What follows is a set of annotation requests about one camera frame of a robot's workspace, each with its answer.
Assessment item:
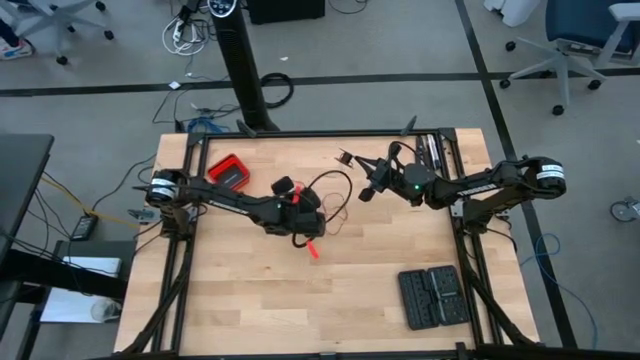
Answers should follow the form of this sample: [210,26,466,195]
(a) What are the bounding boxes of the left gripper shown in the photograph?
[264,187,326,239]

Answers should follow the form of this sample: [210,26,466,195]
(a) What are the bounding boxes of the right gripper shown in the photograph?
[353,154,407,194]

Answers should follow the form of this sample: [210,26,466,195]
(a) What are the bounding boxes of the red cord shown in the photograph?
[305,147,355,239]

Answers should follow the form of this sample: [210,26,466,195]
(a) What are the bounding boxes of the silver metal tool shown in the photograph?
[427,133,442,171]

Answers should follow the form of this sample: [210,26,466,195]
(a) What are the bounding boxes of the red collapsible bin black rim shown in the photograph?
[206,152,252,193]

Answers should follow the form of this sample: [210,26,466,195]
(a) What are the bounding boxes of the black open bit case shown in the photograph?
[397,264,472,332]

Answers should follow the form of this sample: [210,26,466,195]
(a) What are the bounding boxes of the grey metal clamp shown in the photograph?
[127,208,157,224]

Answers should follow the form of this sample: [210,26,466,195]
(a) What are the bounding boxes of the black cabinet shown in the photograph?
[247,0,327,26]

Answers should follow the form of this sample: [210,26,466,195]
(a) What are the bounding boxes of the black power adapter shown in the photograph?
[69,213,100,242]

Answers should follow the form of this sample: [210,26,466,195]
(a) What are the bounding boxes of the white paper sheet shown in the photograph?
[39,255,124,325]

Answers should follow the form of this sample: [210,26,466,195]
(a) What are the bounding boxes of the blue office chair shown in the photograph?
[498,0,640,117]

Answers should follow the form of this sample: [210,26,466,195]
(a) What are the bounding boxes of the caster wheel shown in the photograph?
[609,197,640,224]

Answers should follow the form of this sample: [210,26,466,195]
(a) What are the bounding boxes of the black desk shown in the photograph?
[0,132,137,346]

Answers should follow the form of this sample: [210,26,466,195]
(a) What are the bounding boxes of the grey office chair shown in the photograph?
[0,0,115,67]

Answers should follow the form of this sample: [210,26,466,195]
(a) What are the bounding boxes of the person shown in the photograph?
[0,19,35,62]

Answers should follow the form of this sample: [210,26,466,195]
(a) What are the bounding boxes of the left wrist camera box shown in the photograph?
[271,175,297,197]

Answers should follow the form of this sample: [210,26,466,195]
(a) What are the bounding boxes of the black aluminium table frame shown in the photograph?
[114,127,541,360]

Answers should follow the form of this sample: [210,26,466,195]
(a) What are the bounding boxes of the black coiled floor cable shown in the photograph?
[259,72,296,110]

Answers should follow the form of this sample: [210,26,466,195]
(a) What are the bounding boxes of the blue cable bundle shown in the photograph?
[187,115,231,135]

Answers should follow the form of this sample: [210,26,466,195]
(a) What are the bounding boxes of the blue floor cable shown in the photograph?
[519,231,601,351]

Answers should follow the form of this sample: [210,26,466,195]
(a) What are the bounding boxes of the white cable bundle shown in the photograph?
[161,14,211,57]

